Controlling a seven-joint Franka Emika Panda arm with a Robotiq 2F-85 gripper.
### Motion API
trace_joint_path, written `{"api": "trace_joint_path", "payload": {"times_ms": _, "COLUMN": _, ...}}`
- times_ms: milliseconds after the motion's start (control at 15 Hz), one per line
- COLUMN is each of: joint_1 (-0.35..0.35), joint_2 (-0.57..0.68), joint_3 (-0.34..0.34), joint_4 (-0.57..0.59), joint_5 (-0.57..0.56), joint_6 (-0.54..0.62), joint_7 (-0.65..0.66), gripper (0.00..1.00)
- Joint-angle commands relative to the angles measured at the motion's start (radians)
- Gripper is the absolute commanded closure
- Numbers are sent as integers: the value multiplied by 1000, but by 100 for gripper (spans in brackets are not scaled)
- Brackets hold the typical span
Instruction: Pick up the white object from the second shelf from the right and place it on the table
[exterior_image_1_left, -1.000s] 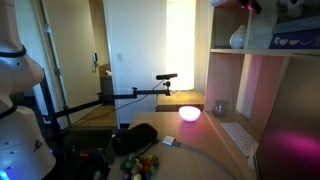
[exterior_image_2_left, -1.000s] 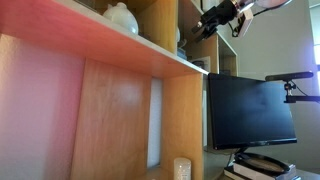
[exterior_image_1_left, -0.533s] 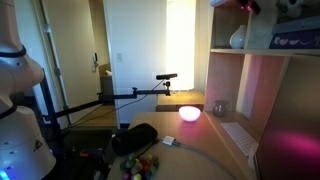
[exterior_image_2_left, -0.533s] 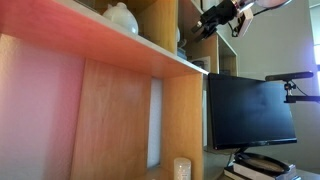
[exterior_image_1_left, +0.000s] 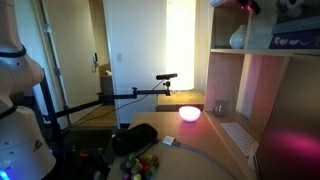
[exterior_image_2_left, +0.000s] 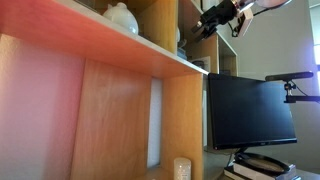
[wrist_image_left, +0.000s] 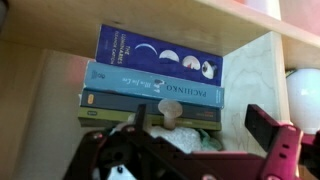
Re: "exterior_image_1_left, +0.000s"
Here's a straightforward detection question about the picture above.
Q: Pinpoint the small glass jar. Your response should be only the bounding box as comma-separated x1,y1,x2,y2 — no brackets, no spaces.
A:
212,99,230,118

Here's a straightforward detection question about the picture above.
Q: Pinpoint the black fabric pouch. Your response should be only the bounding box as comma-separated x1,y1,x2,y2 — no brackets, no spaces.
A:
111,123,159,156

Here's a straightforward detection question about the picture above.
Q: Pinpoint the gray cable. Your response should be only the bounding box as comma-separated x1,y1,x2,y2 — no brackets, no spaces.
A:
173,141,236,180

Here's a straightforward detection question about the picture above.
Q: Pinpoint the black stand pole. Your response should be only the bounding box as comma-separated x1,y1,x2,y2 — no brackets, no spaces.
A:
39,68,65,151

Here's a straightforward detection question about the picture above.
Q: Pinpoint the colorful felt ball trivet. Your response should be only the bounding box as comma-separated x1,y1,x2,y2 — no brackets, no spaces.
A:
119,153,160,180

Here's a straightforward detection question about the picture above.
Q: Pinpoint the light blue book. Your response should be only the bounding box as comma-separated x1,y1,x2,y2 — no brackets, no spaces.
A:
271,15,320,36

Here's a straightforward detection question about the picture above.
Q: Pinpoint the white ceramic vase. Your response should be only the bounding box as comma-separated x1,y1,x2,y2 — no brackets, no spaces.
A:
229,24,248,50

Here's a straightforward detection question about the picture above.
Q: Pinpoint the black computer monitor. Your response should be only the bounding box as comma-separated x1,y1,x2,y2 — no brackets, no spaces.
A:
254,54,320,180

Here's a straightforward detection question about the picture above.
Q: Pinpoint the black stereo camera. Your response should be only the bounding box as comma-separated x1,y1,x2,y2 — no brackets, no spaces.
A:
156,73,179,81

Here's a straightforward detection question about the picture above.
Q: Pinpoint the glowing white paper lamp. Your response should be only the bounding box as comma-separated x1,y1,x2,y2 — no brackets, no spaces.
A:
165,0,197,92

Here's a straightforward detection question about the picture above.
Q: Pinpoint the white cable adapter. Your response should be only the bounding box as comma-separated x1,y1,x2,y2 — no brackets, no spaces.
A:
162,135,176,146

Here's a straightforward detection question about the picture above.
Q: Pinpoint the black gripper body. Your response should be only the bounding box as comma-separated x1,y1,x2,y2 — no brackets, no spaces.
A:
237,0,263,16

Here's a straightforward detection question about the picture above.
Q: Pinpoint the white keyboard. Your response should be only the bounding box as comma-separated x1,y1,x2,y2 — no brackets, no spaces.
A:
220,122,259,158

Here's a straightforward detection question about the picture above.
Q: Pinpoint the glowing pink bowl lamp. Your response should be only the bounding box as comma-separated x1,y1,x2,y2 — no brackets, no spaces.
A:
178,105,202,123

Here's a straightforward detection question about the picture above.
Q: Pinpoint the wooden side table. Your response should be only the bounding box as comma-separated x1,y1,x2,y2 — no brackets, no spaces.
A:
155,91,205,113

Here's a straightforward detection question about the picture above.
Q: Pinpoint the wooden shelf unit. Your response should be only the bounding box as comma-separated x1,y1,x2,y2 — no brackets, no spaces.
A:
203,0,320,180

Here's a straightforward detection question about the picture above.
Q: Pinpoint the wall phone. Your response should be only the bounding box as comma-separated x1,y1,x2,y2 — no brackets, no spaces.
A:
92,52,99,73

